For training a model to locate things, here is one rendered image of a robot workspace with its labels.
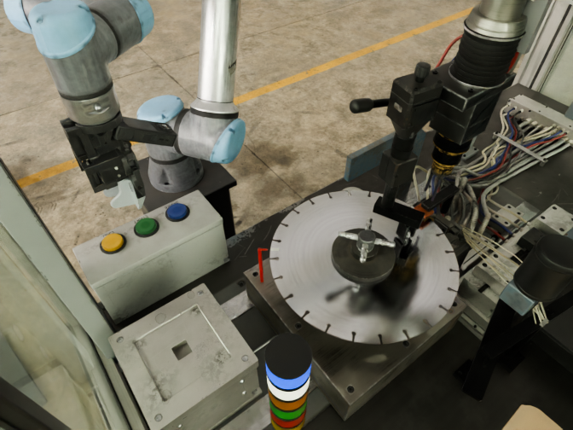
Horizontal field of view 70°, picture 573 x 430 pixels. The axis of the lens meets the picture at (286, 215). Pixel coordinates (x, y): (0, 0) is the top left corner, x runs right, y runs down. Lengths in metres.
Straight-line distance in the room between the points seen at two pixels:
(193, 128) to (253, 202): 1.18
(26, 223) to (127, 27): 0.31
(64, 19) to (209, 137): 0.48
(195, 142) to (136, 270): 0.34
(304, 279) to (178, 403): 0.27
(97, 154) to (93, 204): 1.64
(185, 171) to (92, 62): 0.56
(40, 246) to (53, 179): 1.99
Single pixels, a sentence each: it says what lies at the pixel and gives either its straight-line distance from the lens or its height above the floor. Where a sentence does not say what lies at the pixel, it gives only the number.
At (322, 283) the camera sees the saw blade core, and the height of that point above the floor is 0.95.
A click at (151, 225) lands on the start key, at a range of 0.87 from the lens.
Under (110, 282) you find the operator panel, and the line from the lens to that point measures 0.85.
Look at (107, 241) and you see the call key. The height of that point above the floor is 0.91.
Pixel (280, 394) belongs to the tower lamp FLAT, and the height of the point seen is 1.11.
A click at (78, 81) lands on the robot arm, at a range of 0.64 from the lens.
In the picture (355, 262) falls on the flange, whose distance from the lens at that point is 0.72.
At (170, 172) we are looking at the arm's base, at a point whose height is 0.81.
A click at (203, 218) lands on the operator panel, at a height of 0.90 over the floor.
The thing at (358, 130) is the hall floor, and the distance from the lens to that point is 2.65.
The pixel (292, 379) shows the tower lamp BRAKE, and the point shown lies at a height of 1.16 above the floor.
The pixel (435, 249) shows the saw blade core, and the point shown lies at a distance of 0.78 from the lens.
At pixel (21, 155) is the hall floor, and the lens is 2.87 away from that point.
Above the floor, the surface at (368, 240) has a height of 1.00.
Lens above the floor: 1.54
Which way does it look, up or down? 48 degrees down
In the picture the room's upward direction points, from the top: straight up
